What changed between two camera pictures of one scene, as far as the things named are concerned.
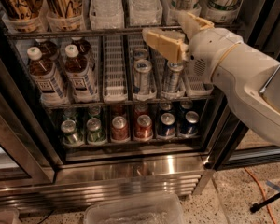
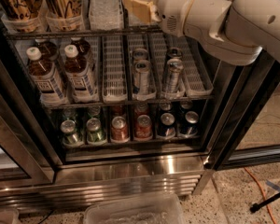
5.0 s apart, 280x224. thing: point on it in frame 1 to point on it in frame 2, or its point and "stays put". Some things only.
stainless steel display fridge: x=81 y=104 stays put
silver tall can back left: x=140 y=53 stays put
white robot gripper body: x=208 y=50 to x=173 y=9
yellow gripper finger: x=170 y=44 to x=144 y=10
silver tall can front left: x=144 y=67 stays put
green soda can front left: x=71 y=137 stays put
